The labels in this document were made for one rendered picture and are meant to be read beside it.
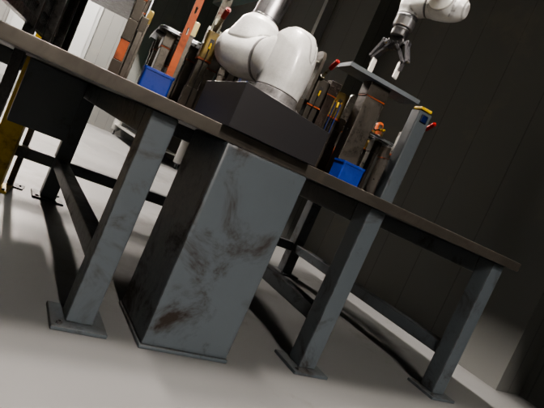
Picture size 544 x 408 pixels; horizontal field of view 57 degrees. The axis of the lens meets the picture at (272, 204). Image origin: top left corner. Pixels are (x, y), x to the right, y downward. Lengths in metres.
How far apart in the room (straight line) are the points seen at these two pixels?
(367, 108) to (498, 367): 1.80
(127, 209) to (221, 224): 0.27
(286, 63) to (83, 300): 0.92
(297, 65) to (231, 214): 0.51
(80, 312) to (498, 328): 2.47
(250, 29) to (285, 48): 0.19
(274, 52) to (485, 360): 2.35
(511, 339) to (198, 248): 2.22
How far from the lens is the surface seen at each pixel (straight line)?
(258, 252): 1.59
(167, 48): 2.26
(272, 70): 1.62
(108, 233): 1.48
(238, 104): 1.42
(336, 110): 2.32
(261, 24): 1.78
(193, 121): 1.43
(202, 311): 1.60
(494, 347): 3.34
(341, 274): 1.86
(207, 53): 2.14
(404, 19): 2.31
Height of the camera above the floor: 0.64
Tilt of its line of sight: 4 degrees down
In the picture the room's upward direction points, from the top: 24 degrees clockwise
